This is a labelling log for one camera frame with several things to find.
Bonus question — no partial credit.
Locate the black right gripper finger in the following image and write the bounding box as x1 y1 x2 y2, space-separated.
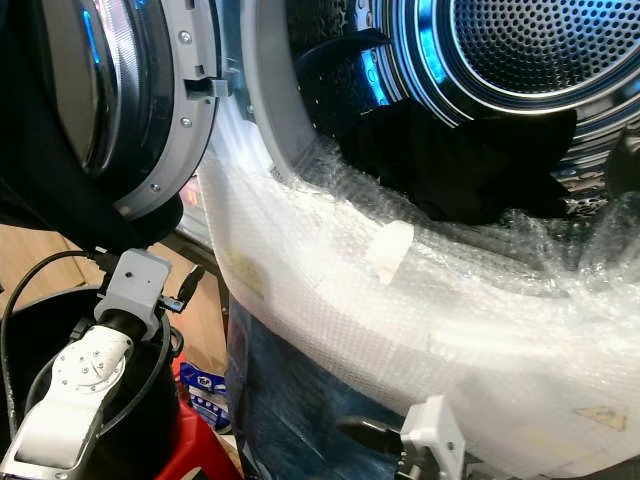
335 414 406 459

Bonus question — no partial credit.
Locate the blue protective film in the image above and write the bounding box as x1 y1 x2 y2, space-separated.
225 298 421 480

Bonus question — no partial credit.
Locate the clear bubble wrap sheet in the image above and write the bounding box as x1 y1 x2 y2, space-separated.
195 95 640 480

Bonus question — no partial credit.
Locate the blue white package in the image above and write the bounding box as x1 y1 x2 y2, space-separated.
178 360 231 419

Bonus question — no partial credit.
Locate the red plastic stool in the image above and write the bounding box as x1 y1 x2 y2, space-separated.
145 398 243 480

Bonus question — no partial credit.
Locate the white tape piece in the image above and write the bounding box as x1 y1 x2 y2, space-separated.
365 219 416 286

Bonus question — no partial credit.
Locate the yellow warning sticker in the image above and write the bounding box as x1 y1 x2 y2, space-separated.
573 404 628 433

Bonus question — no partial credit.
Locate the black laundry bucket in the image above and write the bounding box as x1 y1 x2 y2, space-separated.
0 283 183 479

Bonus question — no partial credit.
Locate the black clothing pile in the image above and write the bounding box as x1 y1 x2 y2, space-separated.
332 95 583 226

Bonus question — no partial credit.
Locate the grey rubber door gasket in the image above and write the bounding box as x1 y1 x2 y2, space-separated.
240 0 351 186

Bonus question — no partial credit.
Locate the black drum lifter paddle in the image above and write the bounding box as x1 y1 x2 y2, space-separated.
295 27 393 81

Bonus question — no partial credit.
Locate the round glass washer door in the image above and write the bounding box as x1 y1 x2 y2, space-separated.
48 0 233 221

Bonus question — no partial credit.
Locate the perforated steel washer drum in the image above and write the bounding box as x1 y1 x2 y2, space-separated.
285 0 640 216

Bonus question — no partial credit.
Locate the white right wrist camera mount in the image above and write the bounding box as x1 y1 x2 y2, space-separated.
400 395 468 480

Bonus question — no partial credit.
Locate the long looping black cable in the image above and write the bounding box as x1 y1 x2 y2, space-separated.
0 250 111 446

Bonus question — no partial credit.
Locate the short black arm cable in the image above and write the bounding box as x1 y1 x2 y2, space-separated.
105 318 179 441

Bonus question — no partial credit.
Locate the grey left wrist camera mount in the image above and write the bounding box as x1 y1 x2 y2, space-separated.
98 247 173 339

